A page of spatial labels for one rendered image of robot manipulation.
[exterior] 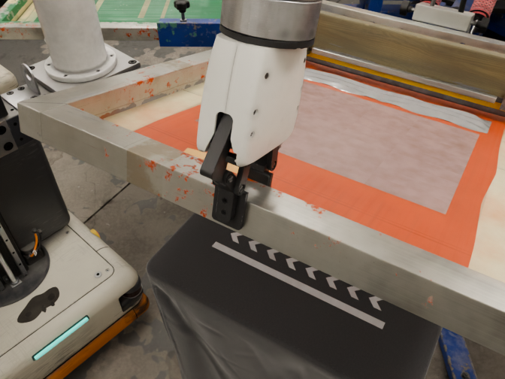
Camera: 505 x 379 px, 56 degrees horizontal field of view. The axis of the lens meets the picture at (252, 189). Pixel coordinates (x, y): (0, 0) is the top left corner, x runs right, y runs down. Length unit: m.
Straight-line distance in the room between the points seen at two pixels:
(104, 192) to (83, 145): 1.83
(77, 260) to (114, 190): 0.69
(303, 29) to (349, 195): 0.23
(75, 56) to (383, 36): 0.55
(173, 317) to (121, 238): 1.28
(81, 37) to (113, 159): 0.40
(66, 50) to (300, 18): 0.59
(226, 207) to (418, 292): 0.17
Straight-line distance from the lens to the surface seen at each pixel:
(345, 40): 0.97
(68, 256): 1.76
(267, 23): 0.35
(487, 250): 0.53
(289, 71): 0.39
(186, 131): 0.63
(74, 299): 1.65
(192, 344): 0.94
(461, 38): 1.16
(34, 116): 0.59
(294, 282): 0.77
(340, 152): 0.64
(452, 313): 0.41
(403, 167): 0.64
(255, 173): 0.46
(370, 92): 0.89
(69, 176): 2.51
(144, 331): 1.85
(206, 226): 0.84
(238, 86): 0.36
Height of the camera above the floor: 1.58
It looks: 44 degrees down
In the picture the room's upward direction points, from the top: straight up
